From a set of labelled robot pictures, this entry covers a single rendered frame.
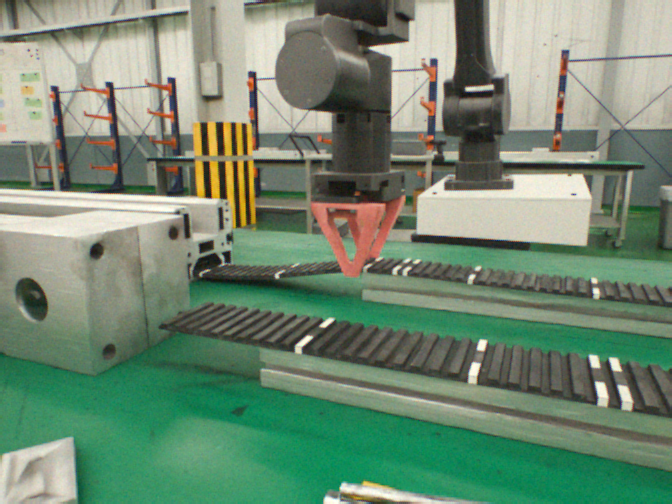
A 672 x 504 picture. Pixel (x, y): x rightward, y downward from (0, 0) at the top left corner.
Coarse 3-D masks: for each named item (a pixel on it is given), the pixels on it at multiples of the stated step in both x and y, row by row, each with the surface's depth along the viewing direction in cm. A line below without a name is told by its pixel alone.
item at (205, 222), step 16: (0, 192) 71; (16, 192) 70; (32, 192) 69; (48, 192) 69; (64, 192) 69; (0, 208) 61; (16, 208) 60; (32, 208) 58; (48, 208) 57; (64, 208) 56; (80, 208) 55; (96, 208) 54; (112, 208) 54; (128, 208) 53; (144, 208) 52; (160, 208) 51; (176, 208) 51; (192, 208) 58; (208, 208) 57; (224, 208) 59; (192, 224) 59; (208, 224) 58; (224, 224) 59; (192, 240) 54; (208, 240) 56; (224, 240) 59; (192, 256) 54; (208, 256) 59; (224, 256) 61
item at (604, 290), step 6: (588, 282) 42; (594, 282) 41; (600, 282) 42; (606, 282) 42; (594, 288) 40; (600, 288) 41; (606, 288) 40; (612, 288) 40; (594, 294) 38; (600, 294) 39; (606, 294) 38; (612, 294) 38; (612, 300) 38
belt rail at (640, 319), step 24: (384, 288) 47; (408, 288) 46; (432, 288) 45; (456, 288) 44; (480, 288) 43; (504, 288) 42; (480, 312) 44; (504, 312) 43; (528, 312) 42; (552, 312) 41; (576, 312) 41; (600, 312) 40; (624, 312) 40; (648, 312) 38
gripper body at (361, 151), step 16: (336, 128) 45; (352, 128) 43; (368, 128) 43; (384, 128) 44; (336, 144) 45; (352, 144) 44; (368, 144) 44; (384, 144) 45; (336, 160) 45; (352, 160) 44; (368, 160) 44; (384, 160) 45; (320, 176) 43; (336, 176) 43; (352, 176) 42; (368, 176) 42; (384, 176) 43; (400, 176) 49
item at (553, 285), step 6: (540, 276) 44; (546, 276) 43; (558, 276) 43; (540, 282) 42; (546, 282) 42; (552, 282) 42; (558, 282) 42; (540, 288) 40; (546, 288) 40; (552, 288) 40; (558, 288) 40; (558, 294) 40
